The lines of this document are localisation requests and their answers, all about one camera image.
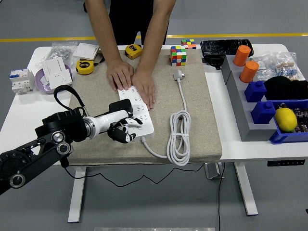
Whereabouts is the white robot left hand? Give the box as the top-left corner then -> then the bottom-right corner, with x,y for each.
92,109 -> 144,144

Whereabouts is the person's left hand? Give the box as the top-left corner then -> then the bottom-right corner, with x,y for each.
131,71 -> 156,111

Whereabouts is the person's right hand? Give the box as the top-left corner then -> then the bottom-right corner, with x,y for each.
105,60 -> 134,91

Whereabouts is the black plug adapter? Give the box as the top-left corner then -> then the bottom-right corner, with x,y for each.
108,99 -> 133,114

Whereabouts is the white power strip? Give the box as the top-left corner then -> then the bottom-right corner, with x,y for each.
118,86 -> 155,142

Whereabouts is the thin black plug cord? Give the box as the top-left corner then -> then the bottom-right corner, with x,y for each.
60,158 -> 207,188

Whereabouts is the yellow black tape measure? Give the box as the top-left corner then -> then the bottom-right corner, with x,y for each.
125,43 -> 143,60
76,59 -> 95,76

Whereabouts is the grey-brown mat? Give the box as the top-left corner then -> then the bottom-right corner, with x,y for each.
67,49 -> 223,167

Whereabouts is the large colourful puzzle cube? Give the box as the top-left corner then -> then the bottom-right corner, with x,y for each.
170,45 -> 188,67

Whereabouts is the black table control panel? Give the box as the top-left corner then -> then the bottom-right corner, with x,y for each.
267,159 -> 306,167

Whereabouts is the person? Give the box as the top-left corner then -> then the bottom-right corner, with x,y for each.
108,0 -> 169,46

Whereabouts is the small colourful puzzle cube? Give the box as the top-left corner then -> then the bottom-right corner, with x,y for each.
181,38 -> 198,50

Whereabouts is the white table leg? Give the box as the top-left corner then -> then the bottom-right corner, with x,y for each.
233,161 -> 259,216
67,166 -> 88,223

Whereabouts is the clear bag of screws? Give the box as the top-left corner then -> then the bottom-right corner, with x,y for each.
36,41 -> 78,67

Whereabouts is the black power adapter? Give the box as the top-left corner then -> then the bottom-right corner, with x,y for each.
202,55 -> 225,70

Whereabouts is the blue plastic bin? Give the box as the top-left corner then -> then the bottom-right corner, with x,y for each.
269,99 -> 308,145

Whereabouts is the purple bowl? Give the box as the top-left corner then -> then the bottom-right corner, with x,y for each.
35,64 -> 74,95

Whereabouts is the black plastic tray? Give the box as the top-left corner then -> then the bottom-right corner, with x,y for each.
200,38 -> 255,60

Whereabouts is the yellow lemon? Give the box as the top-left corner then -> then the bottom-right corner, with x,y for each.
274,107 -> 298,132

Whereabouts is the white circuit breaker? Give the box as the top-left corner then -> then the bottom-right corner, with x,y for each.
9,68 -> 36,95

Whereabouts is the orange cylinder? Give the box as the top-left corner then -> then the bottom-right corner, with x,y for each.
240,60 -> 260,84
233,45 -> 252,67

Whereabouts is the silver box under table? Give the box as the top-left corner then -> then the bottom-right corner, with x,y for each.
205,162 -> 225,180

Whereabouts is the blue block with knob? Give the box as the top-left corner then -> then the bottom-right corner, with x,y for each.
251,100 -> 277,125
244,80 -> 268,103

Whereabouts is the grey stepped block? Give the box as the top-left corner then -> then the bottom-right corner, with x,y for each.
221,55 -> 278,142

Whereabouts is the clear bag of small parts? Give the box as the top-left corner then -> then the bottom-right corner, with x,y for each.
250,54 -> 277,82

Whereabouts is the black cloth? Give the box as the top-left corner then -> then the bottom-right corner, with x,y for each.
263,76 -> 308,101

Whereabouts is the clear bag of resistors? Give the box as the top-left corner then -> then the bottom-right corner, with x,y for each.
271,51 -> 299,81

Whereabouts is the white cord with plug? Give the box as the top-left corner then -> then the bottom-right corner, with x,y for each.
141,69 -> 192,167

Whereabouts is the white square switch panel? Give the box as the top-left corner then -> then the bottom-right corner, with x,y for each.
72,42 -> 101,61

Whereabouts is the white wall socket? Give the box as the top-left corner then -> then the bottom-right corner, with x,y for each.
48,69 -> 74,89

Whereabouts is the white switch plate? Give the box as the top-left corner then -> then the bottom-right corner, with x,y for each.
43,57 -> 68,77

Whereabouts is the black hanging cable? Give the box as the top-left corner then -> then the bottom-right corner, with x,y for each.
218,162 -> 226,231

